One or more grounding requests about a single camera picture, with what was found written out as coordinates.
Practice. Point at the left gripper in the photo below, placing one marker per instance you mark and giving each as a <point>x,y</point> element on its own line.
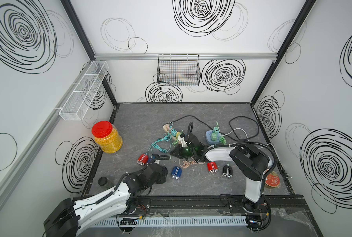
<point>163,176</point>

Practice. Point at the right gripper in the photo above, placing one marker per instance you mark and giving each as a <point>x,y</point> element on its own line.
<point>178,149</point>

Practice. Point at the blue striped shaver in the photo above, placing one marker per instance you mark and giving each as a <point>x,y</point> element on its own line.
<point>176,172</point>

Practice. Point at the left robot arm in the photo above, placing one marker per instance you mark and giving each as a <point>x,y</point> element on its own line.
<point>70,218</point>

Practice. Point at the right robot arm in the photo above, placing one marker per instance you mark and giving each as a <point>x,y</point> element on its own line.
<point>255,160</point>

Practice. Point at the red shaver far left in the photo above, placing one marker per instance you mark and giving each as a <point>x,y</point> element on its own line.
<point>143,159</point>

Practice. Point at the red shaver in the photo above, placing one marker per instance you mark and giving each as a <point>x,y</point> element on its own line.
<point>212,167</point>
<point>143,159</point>

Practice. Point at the red shaver right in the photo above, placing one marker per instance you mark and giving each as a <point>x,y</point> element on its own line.
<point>212,167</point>

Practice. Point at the black shaver right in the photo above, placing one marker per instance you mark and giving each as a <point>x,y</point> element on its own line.
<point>227,171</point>

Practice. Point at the green charger adapter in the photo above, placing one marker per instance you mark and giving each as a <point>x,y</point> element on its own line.
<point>215,134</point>

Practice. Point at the teal charger adapter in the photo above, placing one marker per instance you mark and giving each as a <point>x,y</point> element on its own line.
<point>173,132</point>

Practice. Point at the beige power strip red sockets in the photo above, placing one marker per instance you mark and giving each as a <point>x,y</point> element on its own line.
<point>167,127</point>

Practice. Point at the small dark lid jar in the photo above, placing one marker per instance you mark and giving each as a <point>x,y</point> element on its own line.
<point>103,182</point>

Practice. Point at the yellow jar red lid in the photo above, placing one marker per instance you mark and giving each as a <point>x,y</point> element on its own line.
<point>107,137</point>

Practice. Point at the red round tin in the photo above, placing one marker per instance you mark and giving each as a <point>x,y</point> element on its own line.
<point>273,180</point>

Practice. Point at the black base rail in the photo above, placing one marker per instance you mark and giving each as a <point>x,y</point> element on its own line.
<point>234,204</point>

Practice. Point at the white slotted cable duct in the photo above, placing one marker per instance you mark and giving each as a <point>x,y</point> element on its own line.
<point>189,221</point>

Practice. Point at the black wire basket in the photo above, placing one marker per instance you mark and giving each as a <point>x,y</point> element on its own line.
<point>178,70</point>

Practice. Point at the white wire shelf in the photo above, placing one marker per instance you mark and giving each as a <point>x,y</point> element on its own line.
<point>85,90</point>

